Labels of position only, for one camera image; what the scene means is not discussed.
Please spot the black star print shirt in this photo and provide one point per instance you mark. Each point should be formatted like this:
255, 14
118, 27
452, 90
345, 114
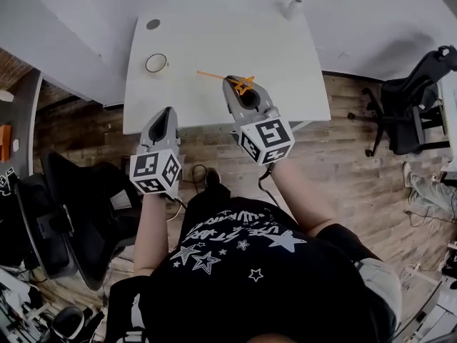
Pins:
250, 281

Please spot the black office chair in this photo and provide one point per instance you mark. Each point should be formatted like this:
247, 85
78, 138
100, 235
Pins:
410, 102
82, 220

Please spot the grey curved desk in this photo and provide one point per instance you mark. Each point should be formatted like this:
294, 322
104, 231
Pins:
25, 95

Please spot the orange box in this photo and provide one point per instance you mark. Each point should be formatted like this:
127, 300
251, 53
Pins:
4, 143

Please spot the person's black shoe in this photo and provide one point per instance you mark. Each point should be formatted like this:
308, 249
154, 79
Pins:
213, 177

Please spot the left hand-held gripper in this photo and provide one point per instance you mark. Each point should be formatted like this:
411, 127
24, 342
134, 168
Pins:
155, 172

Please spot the orange star stick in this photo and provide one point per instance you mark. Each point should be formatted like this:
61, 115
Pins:
214, 76

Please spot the person's right forearm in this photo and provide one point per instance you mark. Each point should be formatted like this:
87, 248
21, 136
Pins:
303, 198

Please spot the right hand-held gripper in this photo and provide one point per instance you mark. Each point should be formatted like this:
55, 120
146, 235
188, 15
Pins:
267, 138

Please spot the white cup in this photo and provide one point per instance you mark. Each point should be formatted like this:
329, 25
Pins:
156, 65

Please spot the person's left forearm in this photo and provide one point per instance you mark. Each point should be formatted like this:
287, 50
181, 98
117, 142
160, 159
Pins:
150, 234

